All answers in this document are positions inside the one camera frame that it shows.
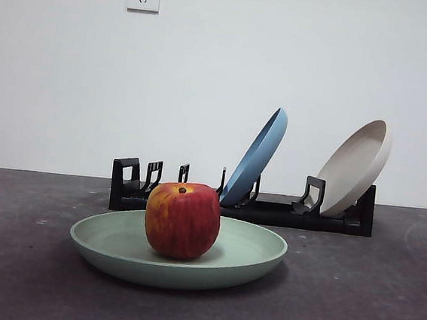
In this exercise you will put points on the blue plate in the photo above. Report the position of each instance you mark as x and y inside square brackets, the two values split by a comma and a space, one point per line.
[259, 157]

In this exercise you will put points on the black plate rack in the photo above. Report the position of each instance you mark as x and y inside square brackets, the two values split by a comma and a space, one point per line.
[268, 214]

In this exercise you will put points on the red yellow apple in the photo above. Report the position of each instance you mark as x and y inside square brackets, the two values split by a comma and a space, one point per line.
[181, 221]

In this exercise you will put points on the green plate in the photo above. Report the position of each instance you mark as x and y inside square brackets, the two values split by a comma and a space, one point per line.
[121, 249]

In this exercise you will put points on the beige plate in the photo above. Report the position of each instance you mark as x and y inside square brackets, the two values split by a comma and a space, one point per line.
[356, 170]

